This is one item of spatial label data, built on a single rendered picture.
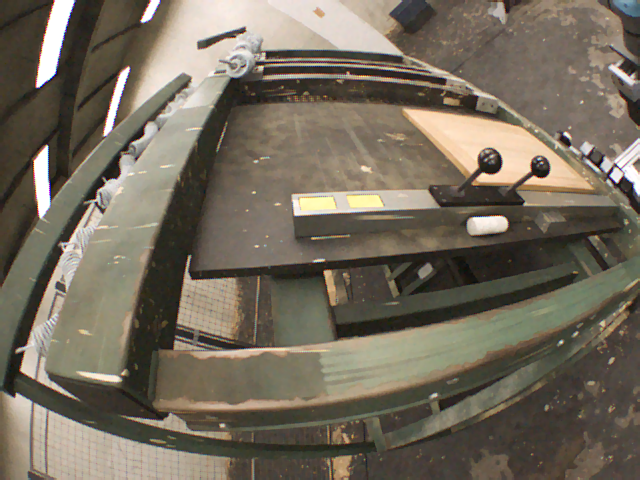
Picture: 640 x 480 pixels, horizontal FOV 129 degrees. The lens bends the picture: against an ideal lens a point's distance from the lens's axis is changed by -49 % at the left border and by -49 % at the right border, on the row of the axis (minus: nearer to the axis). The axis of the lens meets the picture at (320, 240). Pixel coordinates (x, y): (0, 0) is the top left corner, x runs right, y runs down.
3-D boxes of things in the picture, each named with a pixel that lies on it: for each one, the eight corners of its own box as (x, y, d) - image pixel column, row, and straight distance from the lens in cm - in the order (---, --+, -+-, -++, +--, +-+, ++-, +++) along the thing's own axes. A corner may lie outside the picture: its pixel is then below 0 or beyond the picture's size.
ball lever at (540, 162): (511, 205, 59) (557, 173, 52) (497, 205, 57) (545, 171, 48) (505, 186, 60) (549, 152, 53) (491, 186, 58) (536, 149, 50)
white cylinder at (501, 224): (472, 239, 50) (504, 236, 55) (478, 225, 49) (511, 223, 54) (463, 227, 52) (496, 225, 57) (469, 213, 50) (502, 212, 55)
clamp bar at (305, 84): (498, 115, 143) (509, 68, 140) (209, 104, 107) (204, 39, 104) (485, 107, 150) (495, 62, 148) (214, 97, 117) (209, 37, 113)
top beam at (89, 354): (172, 423, 32) (121, 390, 23) (96, 411, 37) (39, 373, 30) (253, 56, 229) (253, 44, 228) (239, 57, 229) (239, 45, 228)
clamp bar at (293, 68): (466, 95, 164) (474, 54, 162) (220, 86, 134) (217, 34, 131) (456, 89, 172) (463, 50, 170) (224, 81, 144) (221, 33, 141)
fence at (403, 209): (612, 216, 106) (617, 206, 105) (294, 237, 43) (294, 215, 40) (603, 205, 108) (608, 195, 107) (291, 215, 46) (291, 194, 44)
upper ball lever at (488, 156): (463, 206, 51) (511, 167, 42) (445, 206, 49) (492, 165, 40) (457, 185, 53) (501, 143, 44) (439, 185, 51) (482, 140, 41)
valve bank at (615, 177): (642, 210, 143) (646, 179, 122) (625, 233, 138) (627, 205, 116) (573, 144, 161) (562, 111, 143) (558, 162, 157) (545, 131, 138)
